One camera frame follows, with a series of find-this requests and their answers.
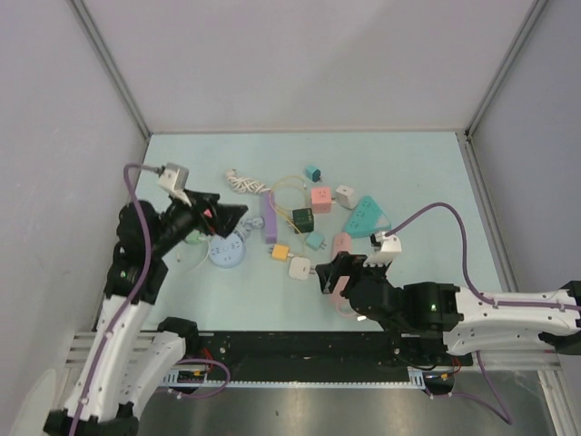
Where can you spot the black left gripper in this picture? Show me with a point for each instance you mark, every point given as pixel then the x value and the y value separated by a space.
pixel 226 215

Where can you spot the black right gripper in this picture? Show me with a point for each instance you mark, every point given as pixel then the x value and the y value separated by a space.
pixel 343 264

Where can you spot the pink power strip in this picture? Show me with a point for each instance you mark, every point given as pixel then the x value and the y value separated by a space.
pixel 341 248

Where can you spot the blue round socket base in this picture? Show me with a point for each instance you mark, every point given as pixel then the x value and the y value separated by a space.
pixel 227 252

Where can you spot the green small adapter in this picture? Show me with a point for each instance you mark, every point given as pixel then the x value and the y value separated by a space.
pixel 194 237

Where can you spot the purple socket block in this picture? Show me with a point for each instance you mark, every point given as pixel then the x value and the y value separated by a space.
pixel 270 219

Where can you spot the white charger plug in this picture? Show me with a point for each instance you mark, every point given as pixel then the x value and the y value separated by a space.
pixel 301 268

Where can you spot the teal power strip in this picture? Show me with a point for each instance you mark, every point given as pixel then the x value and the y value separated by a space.
pixel 366 219

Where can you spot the dark green charger block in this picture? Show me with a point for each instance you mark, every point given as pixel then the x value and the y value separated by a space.
pixel 303 220

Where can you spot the yellow plug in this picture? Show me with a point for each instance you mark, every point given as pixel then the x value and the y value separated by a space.
pixel 280 252

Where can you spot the pink cube socket adapter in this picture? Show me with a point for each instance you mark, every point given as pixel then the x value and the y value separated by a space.
pixel 321 199

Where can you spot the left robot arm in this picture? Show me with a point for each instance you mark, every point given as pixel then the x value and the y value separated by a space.
pixel 111 393

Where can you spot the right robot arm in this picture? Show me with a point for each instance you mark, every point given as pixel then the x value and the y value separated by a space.
pixel 464 321

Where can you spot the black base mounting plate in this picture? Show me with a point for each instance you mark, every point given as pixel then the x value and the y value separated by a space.
pixel 381 346

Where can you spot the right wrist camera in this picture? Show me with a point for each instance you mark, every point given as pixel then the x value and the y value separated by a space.
pixel 386 249

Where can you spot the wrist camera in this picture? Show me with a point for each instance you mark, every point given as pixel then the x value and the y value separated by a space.
pixel 172 180
pixel 386 249

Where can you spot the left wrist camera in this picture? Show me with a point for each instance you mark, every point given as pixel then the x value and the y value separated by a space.
pixel 172 180

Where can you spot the blue cable duct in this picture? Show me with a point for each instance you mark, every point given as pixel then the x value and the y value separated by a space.
pixel 376 377

